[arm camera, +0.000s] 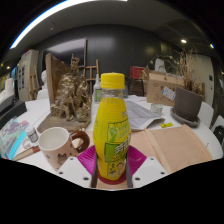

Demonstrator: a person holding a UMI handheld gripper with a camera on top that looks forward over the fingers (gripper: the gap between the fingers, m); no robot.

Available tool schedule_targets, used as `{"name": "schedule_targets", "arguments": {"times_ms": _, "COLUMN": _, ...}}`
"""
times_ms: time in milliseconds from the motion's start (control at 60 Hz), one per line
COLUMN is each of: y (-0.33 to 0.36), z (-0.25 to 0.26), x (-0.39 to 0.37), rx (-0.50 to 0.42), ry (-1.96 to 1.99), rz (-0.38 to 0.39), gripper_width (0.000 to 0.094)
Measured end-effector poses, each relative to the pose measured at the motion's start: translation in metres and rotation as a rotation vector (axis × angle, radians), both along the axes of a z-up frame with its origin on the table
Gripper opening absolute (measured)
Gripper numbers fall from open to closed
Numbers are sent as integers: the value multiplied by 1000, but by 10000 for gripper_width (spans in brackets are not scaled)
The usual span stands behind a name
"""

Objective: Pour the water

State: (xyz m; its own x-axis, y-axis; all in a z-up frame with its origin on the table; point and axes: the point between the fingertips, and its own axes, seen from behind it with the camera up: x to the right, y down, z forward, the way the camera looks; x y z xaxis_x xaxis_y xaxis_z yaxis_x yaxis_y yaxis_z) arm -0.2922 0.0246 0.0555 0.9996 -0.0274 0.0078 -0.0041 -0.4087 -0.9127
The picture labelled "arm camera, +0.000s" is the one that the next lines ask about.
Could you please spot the yellow drink bottle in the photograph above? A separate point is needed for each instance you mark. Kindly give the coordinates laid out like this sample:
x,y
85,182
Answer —
x,y
111,133

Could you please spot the long ceiling light strip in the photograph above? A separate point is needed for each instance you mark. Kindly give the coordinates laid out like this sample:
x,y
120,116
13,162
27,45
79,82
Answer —
x,y
50,11

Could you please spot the grey glass bottle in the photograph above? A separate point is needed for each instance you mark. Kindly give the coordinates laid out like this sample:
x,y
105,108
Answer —
x,y
126,90

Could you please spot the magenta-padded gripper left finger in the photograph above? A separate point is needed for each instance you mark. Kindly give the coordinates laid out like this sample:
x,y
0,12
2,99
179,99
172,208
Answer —
x,y
74,170

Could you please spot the black backpack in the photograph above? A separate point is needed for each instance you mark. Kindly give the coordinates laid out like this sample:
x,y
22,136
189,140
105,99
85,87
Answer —
x,y
220,133

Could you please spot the golden figure sculpture wooden base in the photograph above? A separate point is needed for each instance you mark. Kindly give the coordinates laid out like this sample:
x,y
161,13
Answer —
x,y
71,96

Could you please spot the black box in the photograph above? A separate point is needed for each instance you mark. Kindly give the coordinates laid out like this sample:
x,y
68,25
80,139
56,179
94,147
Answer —
x,y
11,113

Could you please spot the red box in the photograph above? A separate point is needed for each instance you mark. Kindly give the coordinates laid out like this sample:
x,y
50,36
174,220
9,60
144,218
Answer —
x,y
137,72

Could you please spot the small jar silver lid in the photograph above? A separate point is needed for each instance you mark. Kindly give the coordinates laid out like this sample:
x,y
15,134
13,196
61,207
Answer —
x,y
32,135

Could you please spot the white spray bottle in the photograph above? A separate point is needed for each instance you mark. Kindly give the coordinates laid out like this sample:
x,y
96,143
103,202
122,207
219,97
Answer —
x,y
97,93

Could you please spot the tan wooden drawing board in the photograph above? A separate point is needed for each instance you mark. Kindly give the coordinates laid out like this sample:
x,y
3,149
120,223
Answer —
x,y
180,146

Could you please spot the wooden easel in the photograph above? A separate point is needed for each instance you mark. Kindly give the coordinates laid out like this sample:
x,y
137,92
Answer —
x,y
34,83
90,71

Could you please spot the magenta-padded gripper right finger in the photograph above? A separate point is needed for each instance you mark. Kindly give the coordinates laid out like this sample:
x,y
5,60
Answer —
x,y
148,170

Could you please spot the white plaster bust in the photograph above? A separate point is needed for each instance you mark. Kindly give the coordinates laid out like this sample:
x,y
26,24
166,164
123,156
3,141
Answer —
x,y
44,80

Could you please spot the white chair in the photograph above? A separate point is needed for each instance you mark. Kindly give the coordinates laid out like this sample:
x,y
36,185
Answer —
x,y
206,113
218,120
42,94

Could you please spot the yellow tag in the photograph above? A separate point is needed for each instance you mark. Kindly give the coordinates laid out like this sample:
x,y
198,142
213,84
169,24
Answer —
x,y
167,125

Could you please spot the round ceiling spotlight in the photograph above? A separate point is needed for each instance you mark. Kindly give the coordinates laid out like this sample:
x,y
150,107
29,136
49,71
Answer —
x,y
211,45
183,41

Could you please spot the cardboard box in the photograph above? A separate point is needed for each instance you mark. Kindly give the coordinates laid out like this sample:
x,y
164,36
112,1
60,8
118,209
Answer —
x,y
160,86

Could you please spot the dark wall screen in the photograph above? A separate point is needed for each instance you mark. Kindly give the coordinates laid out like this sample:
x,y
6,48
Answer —
x,y
66,48

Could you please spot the white cabinet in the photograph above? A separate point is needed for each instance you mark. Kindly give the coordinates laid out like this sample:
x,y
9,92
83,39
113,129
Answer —
x,y
25,73

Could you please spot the small glass cup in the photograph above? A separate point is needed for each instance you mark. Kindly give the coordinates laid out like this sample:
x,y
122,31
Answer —
x,y
156,109

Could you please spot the white wrapped plaster figure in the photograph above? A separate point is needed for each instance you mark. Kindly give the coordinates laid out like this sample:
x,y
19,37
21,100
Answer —
x,y
159,65

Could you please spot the newspaper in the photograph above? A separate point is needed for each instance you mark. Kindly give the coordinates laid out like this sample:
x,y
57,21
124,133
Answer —
x,y
141,115

